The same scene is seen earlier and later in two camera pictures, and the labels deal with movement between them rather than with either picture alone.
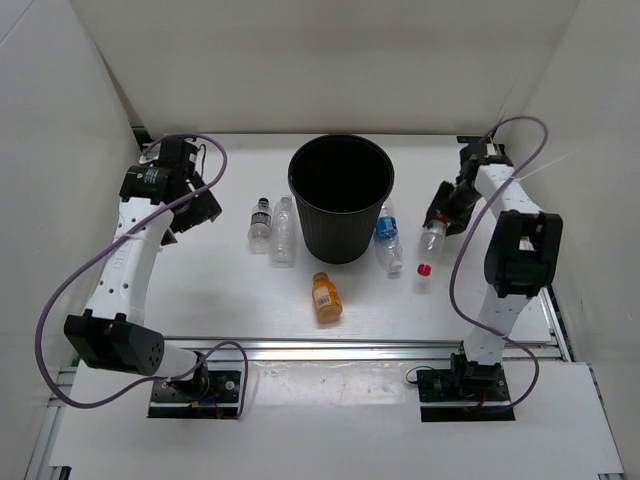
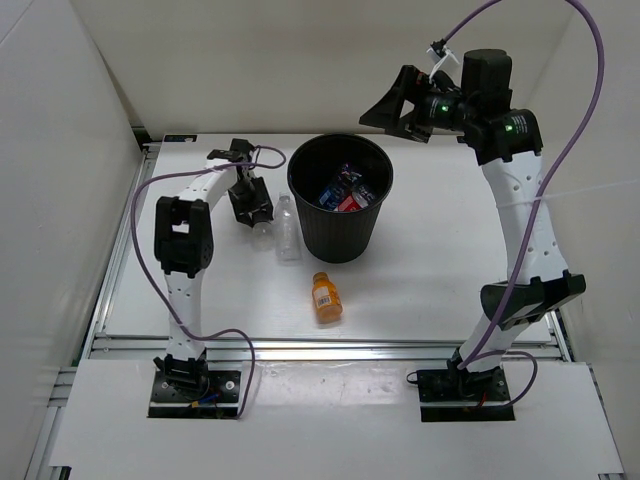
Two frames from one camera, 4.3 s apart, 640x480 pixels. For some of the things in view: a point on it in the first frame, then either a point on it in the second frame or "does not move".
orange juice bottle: [326, 299] does not move
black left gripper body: [195, 211] → [249, 196]
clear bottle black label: [259, 232] does not move
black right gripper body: [455, 202] → [433, 109]
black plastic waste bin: [339, 183] does not move
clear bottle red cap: [430, 244] → [357, 200]
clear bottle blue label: [388, 243] → [337, 188]
